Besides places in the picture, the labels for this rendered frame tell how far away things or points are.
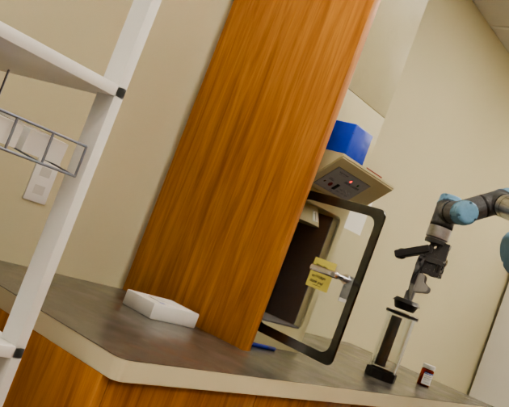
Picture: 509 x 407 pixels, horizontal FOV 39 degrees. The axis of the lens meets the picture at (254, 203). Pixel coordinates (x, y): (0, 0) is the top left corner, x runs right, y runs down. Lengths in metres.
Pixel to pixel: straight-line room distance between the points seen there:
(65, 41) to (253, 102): 0.53
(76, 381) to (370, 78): 1.27
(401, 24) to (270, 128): 0.56
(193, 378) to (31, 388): 0.30
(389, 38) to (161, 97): 0.70
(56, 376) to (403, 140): 2.26
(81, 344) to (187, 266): 0.73
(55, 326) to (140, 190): 0.84
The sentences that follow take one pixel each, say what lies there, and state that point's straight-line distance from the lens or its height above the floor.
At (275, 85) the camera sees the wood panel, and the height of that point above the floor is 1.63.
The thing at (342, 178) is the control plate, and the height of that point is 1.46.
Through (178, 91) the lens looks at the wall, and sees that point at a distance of 2.17.
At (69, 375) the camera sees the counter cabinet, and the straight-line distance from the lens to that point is 1.35.
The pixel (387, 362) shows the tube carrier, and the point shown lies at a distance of 2.37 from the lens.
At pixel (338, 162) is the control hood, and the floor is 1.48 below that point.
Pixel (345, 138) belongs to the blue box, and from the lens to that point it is 1.95.
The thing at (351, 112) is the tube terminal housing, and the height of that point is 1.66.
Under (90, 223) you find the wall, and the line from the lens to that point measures 2.06.
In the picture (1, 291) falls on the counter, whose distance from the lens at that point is 1.55.
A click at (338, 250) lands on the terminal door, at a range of 1.80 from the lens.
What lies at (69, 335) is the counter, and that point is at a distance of 1.36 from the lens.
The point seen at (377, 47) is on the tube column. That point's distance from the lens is 2.17.
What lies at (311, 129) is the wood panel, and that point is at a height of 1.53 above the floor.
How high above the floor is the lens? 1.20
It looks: 3 degrees up
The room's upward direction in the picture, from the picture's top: 21 degrees clockwise
